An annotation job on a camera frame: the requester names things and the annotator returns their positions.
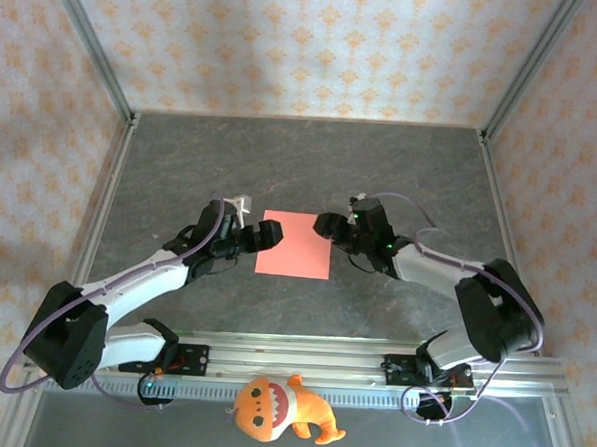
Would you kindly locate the pink square paper sheet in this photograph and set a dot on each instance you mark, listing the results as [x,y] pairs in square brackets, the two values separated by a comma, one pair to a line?
[297,256]

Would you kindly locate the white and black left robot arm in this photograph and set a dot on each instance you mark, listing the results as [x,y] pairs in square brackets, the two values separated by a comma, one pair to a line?
[125,284]

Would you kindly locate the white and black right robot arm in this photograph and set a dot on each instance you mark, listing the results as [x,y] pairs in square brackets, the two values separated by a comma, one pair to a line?
[479,303]

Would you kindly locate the orange shark plush toy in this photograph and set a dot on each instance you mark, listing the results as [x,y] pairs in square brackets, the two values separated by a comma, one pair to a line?
[263,412]

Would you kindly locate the aluminium table side rail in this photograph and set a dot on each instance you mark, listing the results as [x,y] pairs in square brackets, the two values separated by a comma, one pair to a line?
[502,209]
[107,188]

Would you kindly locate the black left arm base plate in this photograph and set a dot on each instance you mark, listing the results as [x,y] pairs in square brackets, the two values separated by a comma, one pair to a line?
[196,361]

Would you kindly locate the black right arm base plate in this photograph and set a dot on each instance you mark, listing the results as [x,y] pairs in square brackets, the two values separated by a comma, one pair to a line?
[396,371]

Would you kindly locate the aluminium frame post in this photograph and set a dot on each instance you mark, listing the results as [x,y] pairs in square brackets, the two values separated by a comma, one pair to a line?
[532,65]
[95,47]

